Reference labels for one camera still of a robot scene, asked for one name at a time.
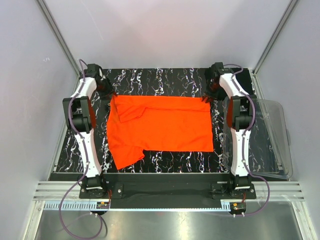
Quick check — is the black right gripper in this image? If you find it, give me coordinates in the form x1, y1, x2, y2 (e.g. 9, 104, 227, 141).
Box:
201, 79, 221, 103

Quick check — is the orange t shirt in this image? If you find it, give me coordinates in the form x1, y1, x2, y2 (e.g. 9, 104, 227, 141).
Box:
106, 95, 214, 170

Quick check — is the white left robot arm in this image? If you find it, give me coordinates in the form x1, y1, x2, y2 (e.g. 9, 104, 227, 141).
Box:
62, 60, 115, 199

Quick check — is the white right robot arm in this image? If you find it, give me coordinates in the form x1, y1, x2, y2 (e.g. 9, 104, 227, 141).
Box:
202, 62, 256, 199

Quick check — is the folded black t shirt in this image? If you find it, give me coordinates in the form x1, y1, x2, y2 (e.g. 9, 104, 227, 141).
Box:
204, 68, 256, 95

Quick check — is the clear plastic bin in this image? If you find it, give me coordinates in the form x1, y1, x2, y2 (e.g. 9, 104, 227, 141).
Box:
221, 95, 294, 180

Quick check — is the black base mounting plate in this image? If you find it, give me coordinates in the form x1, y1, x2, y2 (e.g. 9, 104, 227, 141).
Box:
48, 172, 257, 209

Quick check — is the right orange connector block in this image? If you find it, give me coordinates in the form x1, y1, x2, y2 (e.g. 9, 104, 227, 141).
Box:
232, 202, 246, 210

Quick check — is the orange connector block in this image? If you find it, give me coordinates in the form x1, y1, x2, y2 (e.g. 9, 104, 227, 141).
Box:
96, 201, 110, 209
232, 202, 246, 210

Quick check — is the left orange connector block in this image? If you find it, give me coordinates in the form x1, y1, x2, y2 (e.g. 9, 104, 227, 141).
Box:
96, 201, 110, 209

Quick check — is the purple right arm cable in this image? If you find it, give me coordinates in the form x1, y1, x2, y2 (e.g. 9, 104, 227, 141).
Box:
222, 63, 271, 217

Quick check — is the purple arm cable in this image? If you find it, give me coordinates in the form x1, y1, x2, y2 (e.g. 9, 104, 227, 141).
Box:
58, 58, 108, 238
222, 63, 271, 217

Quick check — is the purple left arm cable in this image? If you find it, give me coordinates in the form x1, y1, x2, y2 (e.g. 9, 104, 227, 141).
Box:
58, 58, 108, 238

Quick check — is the right aluminium frame post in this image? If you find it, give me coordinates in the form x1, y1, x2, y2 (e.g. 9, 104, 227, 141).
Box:
251, 0, 301, 76

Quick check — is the aluminium frame post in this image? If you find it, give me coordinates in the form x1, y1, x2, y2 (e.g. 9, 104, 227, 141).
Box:
35, 0, 80, 77
251, 0, 301, 76

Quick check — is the left aluminium frame post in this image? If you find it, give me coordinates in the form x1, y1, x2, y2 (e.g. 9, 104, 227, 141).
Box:
35, 0, 80, 77

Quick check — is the slotted cable duct rail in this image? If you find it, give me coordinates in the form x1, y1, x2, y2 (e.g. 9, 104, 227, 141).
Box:
44, 200, 231, 212

